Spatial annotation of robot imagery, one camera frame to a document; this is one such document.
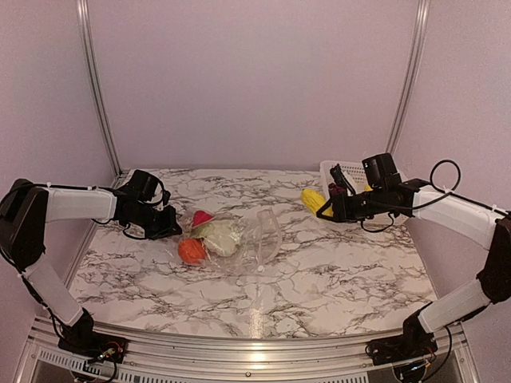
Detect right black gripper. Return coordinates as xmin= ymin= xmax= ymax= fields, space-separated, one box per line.
xmin=317 ymin=187 xmax=386 ymax=223

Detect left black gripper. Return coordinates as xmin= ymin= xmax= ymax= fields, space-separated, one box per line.
xmin=127 ymin=201 xmax=181 ymax=240

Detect yellow fake corn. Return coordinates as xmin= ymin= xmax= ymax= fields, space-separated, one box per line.
xmin=300 ymin=189 xmax=327 ymax=217

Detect purple fake grapes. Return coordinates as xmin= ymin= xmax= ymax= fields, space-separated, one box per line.
xmin=328 ymin=183 xmax=346 ymax=198

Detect clear zip top bag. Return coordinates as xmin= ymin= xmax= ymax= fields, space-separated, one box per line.
xmin=165 ymin=208 xmax=283 ymax=274

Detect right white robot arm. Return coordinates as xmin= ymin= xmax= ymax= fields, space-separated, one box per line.
xmin=315 ymin=152 xmax=510 ymax=357

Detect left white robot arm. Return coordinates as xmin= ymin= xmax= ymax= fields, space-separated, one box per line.
xmin=1 ymin=170 xmax=182 ymax=355

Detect orange fake pepper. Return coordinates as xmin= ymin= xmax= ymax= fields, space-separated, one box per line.
xmin=178 ymin=239 xmax=206 ymax=265

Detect pale green fake cabbage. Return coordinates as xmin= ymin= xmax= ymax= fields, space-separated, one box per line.
xmin=190 ymin=219 xmax=243 ymax=258

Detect white plastic basket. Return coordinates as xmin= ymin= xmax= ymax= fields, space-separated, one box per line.
xmin=319 ymin=160 xmax=416 ymax=224

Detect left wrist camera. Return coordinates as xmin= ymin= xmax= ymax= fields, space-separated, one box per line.
xmin=159 ymin=190 xmax=171 ymax=207

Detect left aluminium frame post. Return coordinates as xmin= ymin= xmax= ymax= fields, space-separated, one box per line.
xmin=76 ymin=0 xmax=122 ymax=177

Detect aluminium frame post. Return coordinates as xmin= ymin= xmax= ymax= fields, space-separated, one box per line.
xmin=386 ymin=0 xmax=430 ymax=154
xmin=76 ymin=0 xmax=122 ymax=177

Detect front aluminium rail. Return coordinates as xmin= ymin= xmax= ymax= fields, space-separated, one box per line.
xmin=15 ymin=314 xmax=484 ymax=383

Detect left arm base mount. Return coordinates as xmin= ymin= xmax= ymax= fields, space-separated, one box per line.
xmin=58 ymin=331 xmax=128 ymax=364

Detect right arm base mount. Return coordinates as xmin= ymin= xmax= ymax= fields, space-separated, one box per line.
xmin=365 ymin=335 xmax=438 ymax=365

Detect right aluminium frame post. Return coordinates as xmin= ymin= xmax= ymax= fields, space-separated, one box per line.
xmin=386 ymin=0 xmax=430 ymax=154

